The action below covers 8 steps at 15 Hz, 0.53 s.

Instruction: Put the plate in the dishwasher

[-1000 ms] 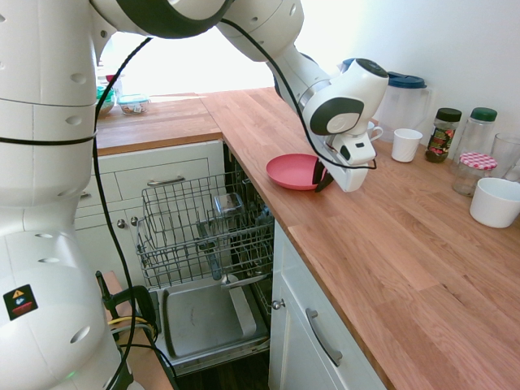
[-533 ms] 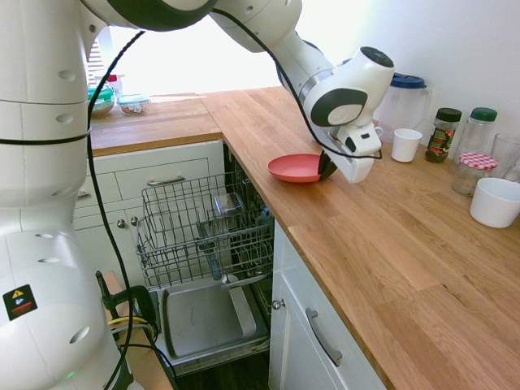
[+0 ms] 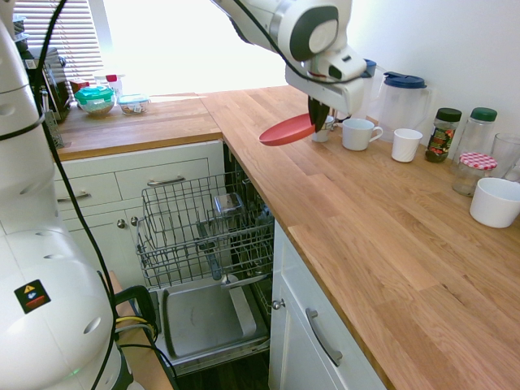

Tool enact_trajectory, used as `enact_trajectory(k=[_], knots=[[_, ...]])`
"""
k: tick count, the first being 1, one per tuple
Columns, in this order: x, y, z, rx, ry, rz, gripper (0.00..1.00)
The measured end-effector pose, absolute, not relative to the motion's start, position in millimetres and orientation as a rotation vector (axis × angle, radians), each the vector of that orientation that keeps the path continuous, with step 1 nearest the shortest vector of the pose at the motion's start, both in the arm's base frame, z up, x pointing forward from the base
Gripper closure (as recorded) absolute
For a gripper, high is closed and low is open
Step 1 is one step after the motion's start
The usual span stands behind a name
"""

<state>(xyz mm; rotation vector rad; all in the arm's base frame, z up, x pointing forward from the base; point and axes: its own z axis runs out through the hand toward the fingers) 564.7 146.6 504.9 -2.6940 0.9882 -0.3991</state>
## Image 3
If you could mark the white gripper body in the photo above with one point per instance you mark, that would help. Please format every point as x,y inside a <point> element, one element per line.
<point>325,91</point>

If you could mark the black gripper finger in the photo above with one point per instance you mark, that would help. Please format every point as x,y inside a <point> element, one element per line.
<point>312,111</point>
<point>322,118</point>

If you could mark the red round plate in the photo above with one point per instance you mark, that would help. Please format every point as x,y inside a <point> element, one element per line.
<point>284,132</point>

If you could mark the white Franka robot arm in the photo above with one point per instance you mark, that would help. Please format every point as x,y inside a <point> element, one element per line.
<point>40,325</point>

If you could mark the built-in dishwasher body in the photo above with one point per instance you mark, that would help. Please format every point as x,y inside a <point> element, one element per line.
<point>233,164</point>

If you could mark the steel dishwasher door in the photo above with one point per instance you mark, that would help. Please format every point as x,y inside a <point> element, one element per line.
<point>203,321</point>

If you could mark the small patterned white mug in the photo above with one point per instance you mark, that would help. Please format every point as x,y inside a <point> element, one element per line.
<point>321,137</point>

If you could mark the clear pitcher blue lid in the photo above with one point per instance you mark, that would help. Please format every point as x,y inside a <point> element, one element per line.
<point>402,105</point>
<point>373,101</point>

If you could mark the white ribbed cup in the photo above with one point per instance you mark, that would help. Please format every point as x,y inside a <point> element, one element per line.
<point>406,146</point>

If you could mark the dark jar green lid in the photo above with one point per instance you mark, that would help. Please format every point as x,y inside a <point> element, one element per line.
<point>442,138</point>

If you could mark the glass container in rack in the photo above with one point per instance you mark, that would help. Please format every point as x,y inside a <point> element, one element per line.
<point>229,205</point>

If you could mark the clear jar green lid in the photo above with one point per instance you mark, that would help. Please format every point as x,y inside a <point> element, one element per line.
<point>479,130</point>

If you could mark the glass jar checkered lid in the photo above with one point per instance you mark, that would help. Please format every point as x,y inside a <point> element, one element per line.
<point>473,174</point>

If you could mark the rectangular container blue lid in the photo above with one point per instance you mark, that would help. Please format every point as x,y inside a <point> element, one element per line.
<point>133,105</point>

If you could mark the clear drinking glass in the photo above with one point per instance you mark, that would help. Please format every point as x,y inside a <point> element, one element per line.
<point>508,154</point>

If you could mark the round metal cabinet knob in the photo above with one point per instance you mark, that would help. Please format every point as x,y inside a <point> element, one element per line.
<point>278,304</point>
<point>121,223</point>
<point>134,221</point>

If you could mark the white ceramic bowl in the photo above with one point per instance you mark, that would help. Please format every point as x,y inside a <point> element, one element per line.
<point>495,203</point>

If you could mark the white bottle red cap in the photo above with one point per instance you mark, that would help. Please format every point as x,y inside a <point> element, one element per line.
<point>115,86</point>

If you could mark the white drawer cabinet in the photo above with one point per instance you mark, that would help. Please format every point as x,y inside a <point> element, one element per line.
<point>101,162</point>

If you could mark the round container teal lid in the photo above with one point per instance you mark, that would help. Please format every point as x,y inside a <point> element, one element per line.
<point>94,101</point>

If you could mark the small red box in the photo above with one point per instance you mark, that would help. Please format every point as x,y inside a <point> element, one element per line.
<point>78,86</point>

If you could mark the white door cabinet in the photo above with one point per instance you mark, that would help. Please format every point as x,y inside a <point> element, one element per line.
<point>296,357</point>

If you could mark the window blind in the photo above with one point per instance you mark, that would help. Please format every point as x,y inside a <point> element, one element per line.
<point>73,32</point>

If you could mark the black mounting clamp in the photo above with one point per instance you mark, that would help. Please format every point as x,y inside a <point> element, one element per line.
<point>140,296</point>

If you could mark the black countertop appliance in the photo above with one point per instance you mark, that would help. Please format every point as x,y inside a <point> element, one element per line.
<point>57,93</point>

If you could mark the grey mesh utensil holder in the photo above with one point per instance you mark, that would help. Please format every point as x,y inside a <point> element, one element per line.
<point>55,134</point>

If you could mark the wooden robot stand board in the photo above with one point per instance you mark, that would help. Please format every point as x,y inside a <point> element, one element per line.
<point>146,365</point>

